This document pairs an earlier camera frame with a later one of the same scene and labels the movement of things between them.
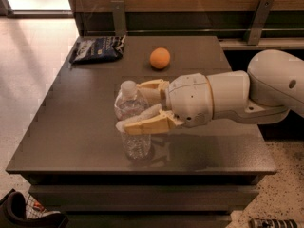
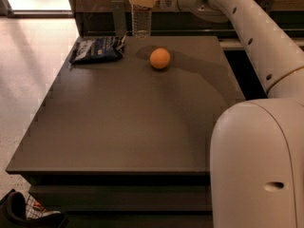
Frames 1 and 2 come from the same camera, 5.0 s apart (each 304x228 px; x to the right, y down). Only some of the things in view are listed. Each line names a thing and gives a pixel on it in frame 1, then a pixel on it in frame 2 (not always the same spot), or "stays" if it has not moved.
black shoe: [19, 210] stays
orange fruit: [160, 58] stays
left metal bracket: [120, 23] stays
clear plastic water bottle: [129, 104] → [141, 18]
